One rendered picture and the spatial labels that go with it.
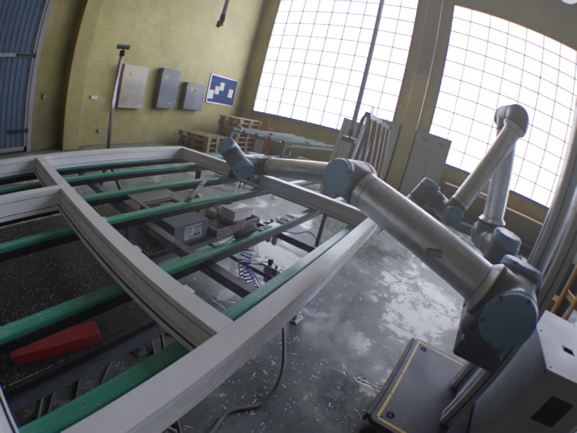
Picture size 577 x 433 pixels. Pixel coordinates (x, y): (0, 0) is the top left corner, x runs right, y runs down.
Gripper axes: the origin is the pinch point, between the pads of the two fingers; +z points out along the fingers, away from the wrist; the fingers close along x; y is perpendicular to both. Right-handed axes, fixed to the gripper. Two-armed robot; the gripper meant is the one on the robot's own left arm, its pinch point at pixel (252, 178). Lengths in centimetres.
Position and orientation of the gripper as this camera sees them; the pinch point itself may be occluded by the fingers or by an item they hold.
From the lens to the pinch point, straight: 157.4
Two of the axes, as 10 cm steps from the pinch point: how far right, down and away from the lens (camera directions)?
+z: 2.7, 3.7, 8.9
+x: -8.4, -3.5, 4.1
